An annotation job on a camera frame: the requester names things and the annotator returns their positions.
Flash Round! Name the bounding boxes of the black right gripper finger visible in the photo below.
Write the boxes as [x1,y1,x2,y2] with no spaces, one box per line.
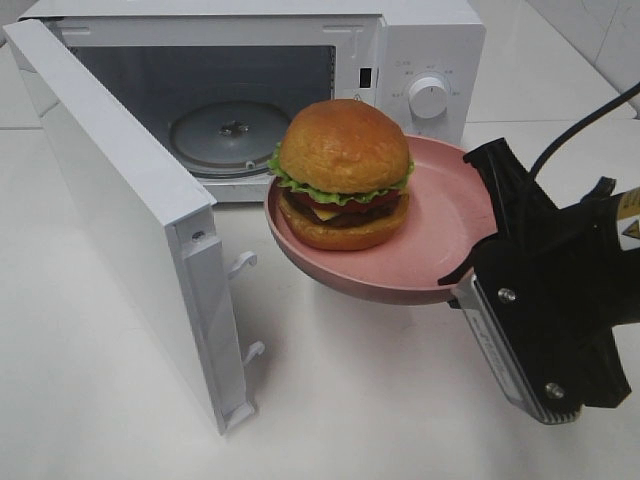
[437,246,481,303]
[463,138,528,238]

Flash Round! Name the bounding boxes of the pink plate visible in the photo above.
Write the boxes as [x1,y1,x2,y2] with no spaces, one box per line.
[264,135,496,305]

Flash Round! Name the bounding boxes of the white microwave oven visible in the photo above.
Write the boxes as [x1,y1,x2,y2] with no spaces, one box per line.
[9,1,485,202]

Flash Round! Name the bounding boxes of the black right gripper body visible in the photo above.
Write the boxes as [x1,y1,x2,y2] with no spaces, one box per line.
[475,177,639,330]

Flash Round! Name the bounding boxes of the glass microwave turntable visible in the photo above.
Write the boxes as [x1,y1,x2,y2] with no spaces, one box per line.
[169,101,290,178]

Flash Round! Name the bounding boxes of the white upper microwave knob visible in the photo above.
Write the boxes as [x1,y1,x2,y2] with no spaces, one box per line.
[407,72,449,119]

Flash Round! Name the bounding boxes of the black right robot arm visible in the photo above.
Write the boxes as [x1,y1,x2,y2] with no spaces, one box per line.
[440,138,639,329]

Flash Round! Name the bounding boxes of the white microwave door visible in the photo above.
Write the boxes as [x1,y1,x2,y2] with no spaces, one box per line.
[5,20,254,432]

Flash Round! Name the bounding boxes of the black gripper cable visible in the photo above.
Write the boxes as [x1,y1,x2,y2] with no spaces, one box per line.
[527,82,640,179]

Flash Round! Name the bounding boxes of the burger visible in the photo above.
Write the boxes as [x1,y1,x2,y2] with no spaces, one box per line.
[268,99,414,251]

